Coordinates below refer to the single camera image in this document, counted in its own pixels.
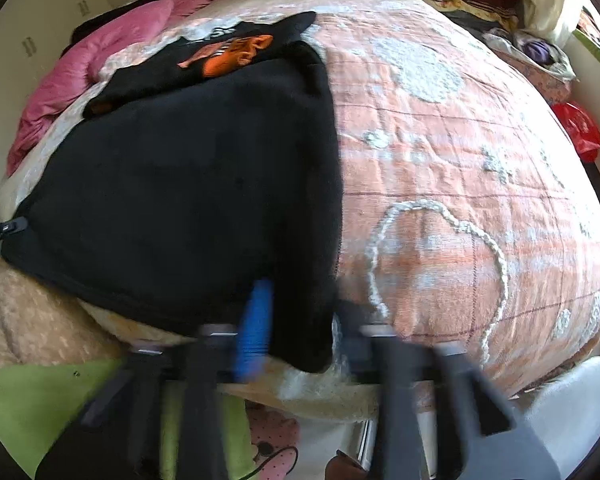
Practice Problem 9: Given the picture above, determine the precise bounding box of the beige fluffy blanket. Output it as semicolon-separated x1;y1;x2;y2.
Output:
0;255;423;422

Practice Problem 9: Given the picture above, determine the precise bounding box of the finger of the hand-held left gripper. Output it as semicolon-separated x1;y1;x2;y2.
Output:
0;216;29;252

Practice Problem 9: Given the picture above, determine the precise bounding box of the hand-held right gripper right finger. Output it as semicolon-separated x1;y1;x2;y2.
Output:
337;300;563;480

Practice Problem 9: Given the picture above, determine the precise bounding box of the black cable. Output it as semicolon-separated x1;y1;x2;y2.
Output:
240;446;299;480

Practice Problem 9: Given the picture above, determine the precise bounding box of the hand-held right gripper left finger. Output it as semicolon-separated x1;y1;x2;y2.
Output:
77;277;276;480

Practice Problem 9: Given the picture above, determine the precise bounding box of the pink printed slipper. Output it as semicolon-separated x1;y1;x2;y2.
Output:
249;409;302;480

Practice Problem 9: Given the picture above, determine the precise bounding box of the black sweater with orange cuffs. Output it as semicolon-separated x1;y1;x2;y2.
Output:
2;10;347;374

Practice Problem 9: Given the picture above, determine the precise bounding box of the cream wardrobe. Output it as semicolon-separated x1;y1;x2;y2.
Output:
0;0;181;171

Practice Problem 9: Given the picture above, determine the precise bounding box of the cream curtain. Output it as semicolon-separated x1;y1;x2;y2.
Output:
522;0;589;47

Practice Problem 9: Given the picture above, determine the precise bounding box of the clear plastic bag of clothes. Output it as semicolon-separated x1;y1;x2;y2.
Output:
482;27;579;82

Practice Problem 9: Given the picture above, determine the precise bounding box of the red plastic bag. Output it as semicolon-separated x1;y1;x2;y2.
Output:
550;101;600;164

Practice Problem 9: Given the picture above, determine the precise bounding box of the green cloth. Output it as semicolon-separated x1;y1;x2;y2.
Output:
0;357;253;480

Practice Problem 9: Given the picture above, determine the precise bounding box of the person's right hand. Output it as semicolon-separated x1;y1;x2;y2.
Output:
325;449;368;480

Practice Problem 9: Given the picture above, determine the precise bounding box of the black garment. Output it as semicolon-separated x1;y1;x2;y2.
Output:
70;0;162;53

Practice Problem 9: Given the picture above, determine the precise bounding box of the orange plaid tufted blanket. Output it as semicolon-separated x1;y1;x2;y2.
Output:
0;0;600;403

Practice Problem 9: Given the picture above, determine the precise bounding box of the white object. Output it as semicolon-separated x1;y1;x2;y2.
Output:
522;355;600;480

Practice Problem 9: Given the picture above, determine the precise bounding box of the pink comforter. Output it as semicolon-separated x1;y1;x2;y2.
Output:
7;0;217;177

